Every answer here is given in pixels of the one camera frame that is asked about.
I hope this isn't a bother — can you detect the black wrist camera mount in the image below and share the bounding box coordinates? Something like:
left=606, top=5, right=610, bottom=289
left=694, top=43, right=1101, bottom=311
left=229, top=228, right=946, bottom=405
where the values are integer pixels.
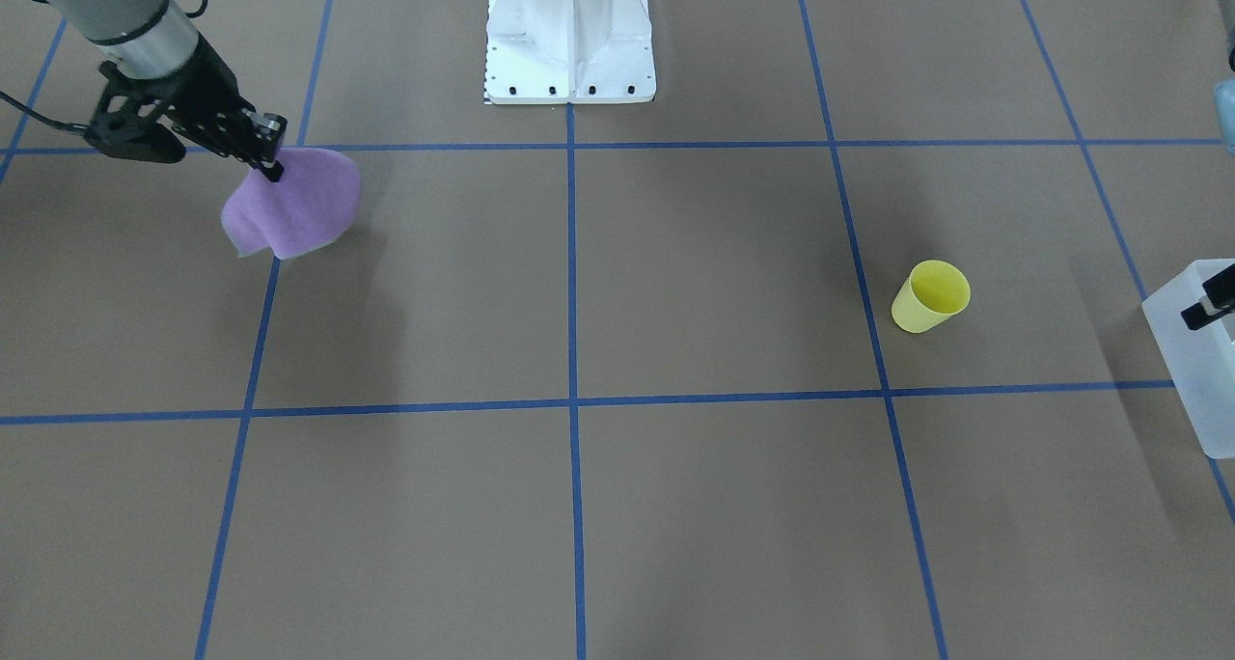
left=83, top=61, right=186, bottom=164

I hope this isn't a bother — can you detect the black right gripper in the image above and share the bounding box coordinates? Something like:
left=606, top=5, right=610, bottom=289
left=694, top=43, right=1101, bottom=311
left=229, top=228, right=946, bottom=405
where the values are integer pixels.
left=159, top=35, right=288, bottom=182

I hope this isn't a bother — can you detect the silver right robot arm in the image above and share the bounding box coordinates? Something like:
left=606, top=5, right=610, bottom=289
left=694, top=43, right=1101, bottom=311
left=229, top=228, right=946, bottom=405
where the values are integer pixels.
left=41, top=0, right=288, bottom=182

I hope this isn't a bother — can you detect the yellow plastic cup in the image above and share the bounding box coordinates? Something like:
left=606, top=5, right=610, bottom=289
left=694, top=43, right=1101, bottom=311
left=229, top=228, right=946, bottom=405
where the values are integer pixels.
left=890, top=260, right=972, bottom=334

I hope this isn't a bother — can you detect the translucent plastic box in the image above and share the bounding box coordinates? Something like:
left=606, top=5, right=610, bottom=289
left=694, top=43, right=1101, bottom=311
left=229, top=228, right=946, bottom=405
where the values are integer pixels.
left=1141, top=260, right=1234, bottom=459

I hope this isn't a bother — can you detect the black camera cable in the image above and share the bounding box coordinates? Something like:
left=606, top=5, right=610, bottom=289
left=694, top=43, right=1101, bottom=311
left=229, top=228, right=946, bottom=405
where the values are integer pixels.
left=0, top=89, right=93, bottom=135

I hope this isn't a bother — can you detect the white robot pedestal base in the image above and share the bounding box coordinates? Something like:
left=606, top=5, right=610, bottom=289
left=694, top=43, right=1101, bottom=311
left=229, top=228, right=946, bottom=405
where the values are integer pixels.
left=482, top=0, right=657, bottom=105

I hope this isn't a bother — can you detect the purple cloth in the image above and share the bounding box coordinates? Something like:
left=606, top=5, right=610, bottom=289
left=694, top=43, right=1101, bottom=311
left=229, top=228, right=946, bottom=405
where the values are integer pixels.
left=220, top=147, right=363, bottom=260

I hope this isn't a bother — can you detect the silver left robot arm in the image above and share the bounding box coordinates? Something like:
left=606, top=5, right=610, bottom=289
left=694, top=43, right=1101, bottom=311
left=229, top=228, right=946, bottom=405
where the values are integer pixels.
left=1181, top=0, right=1234, bottom=331

